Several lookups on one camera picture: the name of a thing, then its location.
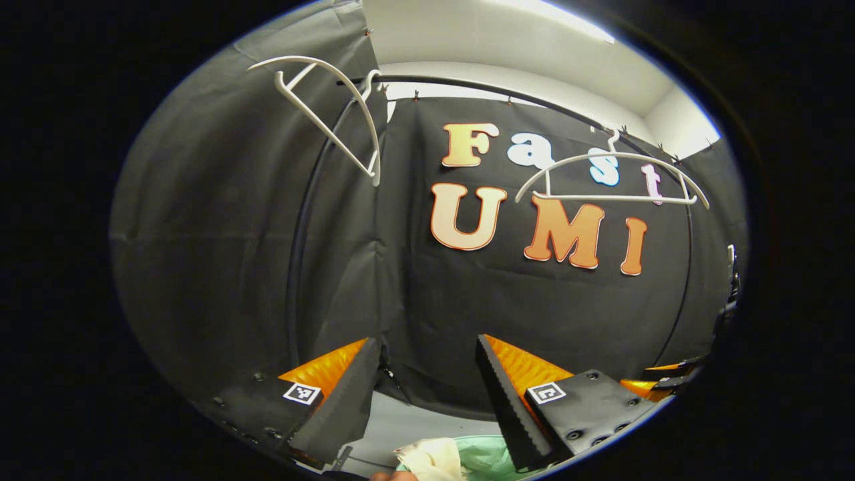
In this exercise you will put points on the cream shirt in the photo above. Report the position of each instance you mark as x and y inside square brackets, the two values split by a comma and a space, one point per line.
[431, 457]

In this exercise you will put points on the green laundry hamper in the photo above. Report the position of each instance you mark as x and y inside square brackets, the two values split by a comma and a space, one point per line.
[484, 454]

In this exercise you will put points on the black backdrop cloth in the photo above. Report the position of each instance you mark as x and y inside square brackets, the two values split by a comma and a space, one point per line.
[220, 234]

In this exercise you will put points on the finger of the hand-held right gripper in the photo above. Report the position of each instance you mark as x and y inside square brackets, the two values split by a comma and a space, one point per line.
[644, 389]
[681, 369]

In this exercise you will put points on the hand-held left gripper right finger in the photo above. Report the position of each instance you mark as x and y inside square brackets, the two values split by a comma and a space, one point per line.
[511, 414]

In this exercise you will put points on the white plastic hanger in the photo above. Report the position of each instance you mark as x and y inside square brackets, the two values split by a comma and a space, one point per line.
[320, 126]
[601, 198]

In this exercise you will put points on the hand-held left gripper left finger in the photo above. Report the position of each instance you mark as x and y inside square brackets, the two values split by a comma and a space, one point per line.
[347, 407]

